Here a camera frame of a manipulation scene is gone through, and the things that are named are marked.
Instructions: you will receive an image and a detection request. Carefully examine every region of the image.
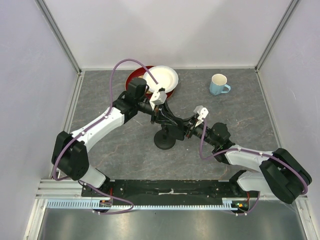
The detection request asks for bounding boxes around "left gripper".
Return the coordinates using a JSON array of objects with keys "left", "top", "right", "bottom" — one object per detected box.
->
[{"left": 136, "top": 97, "right": 178, "bottom": 126}]

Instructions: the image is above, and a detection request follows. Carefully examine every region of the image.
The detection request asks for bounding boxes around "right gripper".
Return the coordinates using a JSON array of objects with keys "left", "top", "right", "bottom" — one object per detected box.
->
[{"left": 175, "top": 115, "right": 218, "bottom": 148}]

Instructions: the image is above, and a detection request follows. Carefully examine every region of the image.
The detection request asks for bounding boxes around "black phone stand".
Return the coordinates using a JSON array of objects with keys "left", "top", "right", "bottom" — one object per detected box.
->
[{"left": 153, "top": 126, "right": 176, "bottom": 150}]

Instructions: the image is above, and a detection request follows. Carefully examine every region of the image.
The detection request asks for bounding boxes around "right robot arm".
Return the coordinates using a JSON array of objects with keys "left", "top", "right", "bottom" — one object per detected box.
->
[{"left": 183, "top": 116, "right": 312, "bottom": 204}]

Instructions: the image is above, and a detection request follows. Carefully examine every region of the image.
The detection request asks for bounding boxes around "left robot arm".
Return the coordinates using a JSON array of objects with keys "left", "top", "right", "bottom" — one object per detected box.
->
[{"left": 51, "top": 77, "right": 185, "bottom": 197}]

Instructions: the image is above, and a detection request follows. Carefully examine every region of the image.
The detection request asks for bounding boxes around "white paper plate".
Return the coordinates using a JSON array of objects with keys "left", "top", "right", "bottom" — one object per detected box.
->
[{"left": 143, "top": 65, "right": 179, "bottom": 93}]

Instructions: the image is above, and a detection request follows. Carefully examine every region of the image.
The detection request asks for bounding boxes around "light blue mug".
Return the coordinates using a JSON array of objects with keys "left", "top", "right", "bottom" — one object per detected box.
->
[{"left": 209, "top": 73, "right": 231, "bottom": 96}]

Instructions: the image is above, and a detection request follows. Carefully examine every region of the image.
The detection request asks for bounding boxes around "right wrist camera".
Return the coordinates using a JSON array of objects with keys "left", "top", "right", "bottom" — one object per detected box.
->
[{"left": 193, "top": 105, "right": 209, "bottom": 127}]

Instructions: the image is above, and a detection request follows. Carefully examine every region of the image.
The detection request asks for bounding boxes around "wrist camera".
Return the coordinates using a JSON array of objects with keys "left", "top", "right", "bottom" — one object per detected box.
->
[
  {"left": 193, "top": 105, "right": 209, "bottom": 127},
  {"left": 150, "top": 88, "right": 167, "bottom": 105}
]

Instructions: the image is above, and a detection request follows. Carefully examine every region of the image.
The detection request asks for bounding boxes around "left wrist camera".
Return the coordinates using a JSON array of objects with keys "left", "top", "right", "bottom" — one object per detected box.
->
[{"left": 150, "top": 88, "right": 167, "bottom": 105}]

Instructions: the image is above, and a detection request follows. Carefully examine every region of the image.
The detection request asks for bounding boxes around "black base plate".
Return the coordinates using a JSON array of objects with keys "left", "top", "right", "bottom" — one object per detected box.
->
[{"left": 81, "top": 178, "right": 261, "bottom": 206}]

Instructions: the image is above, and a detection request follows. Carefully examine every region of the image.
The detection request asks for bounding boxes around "grey cable duct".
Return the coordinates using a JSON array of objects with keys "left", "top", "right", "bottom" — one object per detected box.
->
[{"left": 46, "top": 199, "right": 248, "bottom": 211}]

